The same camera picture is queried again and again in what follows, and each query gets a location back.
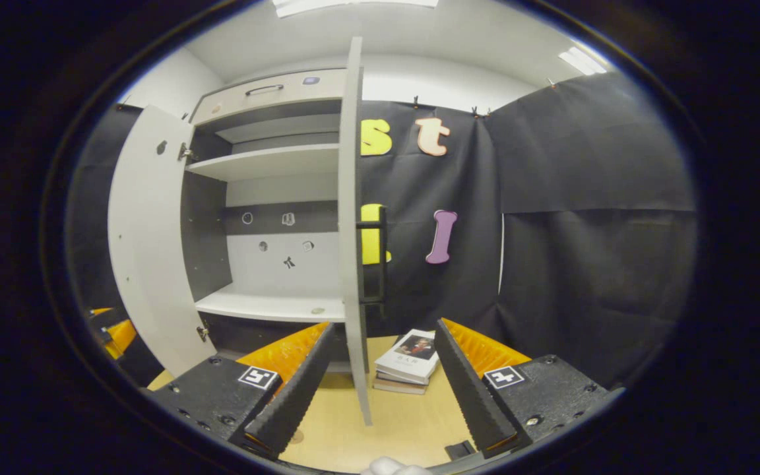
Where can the grey wooden cabinet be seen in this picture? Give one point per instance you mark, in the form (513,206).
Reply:
(268,161)

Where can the thin grey book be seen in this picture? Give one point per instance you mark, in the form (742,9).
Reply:
(400,381)

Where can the large ceiling light panel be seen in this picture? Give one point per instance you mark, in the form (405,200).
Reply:
(353,5)

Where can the grey cabinet drawer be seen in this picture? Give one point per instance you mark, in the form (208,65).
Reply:
(274,104)

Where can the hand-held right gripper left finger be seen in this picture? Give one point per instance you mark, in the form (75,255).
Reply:
(297,396)

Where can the round wooden coaster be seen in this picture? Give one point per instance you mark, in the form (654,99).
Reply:
(297,437)

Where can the thin brown book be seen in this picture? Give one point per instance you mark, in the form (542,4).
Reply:
(396,389)

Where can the black backdrop cloth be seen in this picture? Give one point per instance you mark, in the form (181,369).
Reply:
(584,264)

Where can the narrow ceiling light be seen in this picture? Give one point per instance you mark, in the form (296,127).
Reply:
(583,61)

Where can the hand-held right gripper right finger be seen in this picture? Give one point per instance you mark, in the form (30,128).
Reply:
(469,396)

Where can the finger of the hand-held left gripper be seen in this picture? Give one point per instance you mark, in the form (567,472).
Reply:
(99,311)
(121,338)

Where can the grey cabinet door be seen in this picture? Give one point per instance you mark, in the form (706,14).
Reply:
(351,198)
(156,251)

